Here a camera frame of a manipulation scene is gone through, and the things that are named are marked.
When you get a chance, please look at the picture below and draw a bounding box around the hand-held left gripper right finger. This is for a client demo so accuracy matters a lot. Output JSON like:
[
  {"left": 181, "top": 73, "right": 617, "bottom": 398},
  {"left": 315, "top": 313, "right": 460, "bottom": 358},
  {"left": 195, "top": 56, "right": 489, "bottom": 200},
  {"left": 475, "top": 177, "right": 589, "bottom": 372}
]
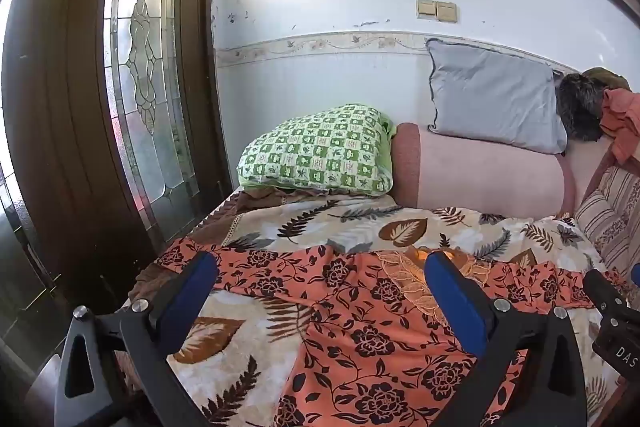
[{"left": 423, "top": 251, "right": 589, "bottom": 427}]

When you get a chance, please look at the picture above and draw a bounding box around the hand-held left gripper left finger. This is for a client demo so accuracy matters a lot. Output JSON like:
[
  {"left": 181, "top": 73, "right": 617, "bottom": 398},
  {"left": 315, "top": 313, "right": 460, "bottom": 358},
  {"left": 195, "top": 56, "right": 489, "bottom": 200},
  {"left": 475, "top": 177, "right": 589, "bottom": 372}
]
[{"left": 54, "top": 250, "right": 220, "bottom": 427}]

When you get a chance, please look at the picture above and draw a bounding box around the orange floral garment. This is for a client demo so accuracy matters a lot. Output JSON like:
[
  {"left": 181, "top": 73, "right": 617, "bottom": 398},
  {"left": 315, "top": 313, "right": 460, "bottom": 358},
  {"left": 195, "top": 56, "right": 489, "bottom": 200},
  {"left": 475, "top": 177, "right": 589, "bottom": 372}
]
[{"left": 155, "top": 247, "right": 603, "bottom": 427}]

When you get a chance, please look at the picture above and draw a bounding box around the striped cushion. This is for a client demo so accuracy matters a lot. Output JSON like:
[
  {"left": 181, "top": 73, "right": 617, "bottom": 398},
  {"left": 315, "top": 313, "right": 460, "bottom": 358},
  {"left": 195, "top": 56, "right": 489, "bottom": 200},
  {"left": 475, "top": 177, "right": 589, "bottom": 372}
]
[{"left": 575, "top": 166, "right": 640, "bottom": 280}]

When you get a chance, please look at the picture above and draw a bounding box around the pink cushion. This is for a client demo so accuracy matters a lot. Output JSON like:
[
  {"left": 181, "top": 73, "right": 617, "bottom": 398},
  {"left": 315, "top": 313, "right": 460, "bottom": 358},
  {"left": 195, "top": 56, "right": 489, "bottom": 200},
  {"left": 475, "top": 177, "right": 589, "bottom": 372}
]
[{"left": 562, "top": 137, "right": 617, "bottom": 214}]

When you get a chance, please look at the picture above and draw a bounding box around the brown ruffled bedsheet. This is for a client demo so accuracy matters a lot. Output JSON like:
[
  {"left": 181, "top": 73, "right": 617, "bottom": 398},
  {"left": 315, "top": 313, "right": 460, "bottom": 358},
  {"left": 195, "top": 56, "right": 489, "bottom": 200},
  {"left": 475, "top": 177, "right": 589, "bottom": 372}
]
[{"left": 120, "top": 188, "right": 331, "bottom": 308}]

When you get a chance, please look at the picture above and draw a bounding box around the pink bolster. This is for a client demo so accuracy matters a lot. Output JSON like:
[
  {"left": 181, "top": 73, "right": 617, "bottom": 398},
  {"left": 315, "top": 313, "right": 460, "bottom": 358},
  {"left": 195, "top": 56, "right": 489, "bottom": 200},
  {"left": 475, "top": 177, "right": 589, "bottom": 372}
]
[{"left": 390, "top": 123, "right": 576, "bottom": 215}]

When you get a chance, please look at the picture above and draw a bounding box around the leaf-print blanket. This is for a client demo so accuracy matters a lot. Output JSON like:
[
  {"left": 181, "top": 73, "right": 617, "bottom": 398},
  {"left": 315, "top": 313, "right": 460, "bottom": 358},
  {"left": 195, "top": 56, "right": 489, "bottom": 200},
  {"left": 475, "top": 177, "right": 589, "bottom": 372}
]
[{"left": 167, "top": 194, "right": 626, "bottom": 427}]

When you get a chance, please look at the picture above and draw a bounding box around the plain orange cloth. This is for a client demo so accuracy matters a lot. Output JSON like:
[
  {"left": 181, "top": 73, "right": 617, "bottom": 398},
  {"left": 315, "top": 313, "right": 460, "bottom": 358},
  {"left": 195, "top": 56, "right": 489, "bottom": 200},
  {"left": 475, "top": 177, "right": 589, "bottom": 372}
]
[{"left": 599, "top": 88, "right": 640, "bottom": 165}]

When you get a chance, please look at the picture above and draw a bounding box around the dark furry cloth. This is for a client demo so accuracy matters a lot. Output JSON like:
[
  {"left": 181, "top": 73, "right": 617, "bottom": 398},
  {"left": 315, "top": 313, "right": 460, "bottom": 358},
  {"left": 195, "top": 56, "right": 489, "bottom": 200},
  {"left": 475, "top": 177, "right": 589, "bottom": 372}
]
[{"left": 554, "top": 73, "right": 609, "bottom": 142}]

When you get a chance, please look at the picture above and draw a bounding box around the green checkered pillow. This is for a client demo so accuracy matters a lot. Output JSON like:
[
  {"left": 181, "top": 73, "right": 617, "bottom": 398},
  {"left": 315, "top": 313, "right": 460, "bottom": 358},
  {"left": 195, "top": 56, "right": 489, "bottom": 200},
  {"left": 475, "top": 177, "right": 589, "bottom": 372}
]
[{"left": 236, "top": 104, "right": 398, "bottom": 198}]

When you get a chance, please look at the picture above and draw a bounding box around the olive cloth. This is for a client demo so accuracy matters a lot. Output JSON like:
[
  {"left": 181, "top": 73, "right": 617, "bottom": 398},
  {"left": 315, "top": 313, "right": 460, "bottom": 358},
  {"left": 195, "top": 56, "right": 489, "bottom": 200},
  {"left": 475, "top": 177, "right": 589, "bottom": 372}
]
[{"left": 582, "top": 67, "right": 632, "bottom": 94}]

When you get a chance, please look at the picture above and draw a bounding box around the grey pillow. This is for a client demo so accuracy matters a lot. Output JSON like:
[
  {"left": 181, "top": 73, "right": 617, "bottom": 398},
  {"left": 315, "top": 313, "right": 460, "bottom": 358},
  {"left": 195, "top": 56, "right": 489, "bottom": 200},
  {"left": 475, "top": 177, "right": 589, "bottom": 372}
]
[{"left": 426, "top": 38, "right": 569, "bottom": 156}]

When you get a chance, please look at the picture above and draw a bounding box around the brown wooden door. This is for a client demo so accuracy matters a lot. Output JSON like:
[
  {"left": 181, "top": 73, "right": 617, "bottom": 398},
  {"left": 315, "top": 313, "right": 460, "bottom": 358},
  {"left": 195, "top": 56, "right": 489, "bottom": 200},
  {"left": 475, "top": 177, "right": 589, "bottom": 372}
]
[{"left": 0, "top": 0, "right": 236, "bottom": 358}]

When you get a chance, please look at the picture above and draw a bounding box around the stained glass panel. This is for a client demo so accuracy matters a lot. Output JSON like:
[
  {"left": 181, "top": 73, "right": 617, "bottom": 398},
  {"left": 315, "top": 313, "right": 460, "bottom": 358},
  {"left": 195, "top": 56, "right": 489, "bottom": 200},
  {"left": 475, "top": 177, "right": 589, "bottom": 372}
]
[{"left": 102, "top": 0, "right": 202, "bottom": 249}]

